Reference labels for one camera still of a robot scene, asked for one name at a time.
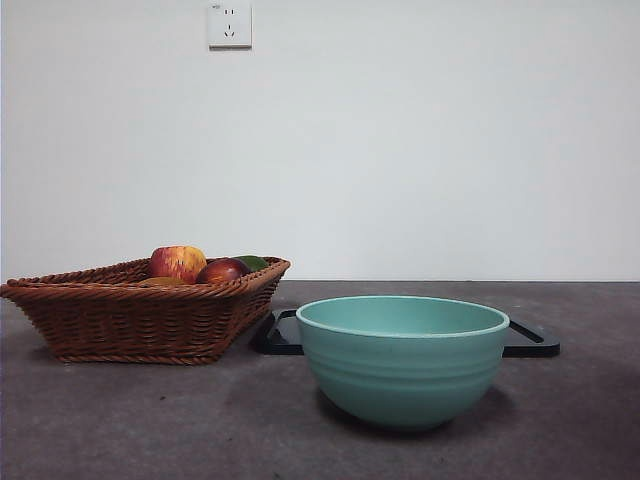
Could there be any white wall socket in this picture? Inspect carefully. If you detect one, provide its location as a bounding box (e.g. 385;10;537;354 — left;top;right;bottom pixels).
208;1;253;50

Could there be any dark red plum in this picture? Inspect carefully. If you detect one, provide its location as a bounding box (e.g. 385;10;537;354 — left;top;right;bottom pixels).
195;257;251;285

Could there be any mint green bowl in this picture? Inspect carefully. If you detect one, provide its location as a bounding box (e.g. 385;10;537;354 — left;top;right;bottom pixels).
294;294;511;434

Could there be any green avocado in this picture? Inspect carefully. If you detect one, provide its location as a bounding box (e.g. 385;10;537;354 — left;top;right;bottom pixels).
234;254;270;274

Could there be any red yellow apple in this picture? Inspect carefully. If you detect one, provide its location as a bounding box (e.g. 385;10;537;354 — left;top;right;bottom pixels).
147;244;208;284

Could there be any dark teal rectangular tray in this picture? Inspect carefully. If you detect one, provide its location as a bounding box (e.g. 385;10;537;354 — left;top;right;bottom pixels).
257;308;561;358

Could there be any yellow-brown kiwi fruit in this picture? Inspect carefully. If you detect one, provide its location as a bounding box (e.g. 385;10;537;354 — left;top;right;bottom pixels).
137;276;190;288

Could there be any brown wicker basket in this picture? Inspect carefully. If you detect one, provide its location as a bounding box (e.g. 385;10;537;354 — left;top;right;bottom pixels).
0;255;292;365

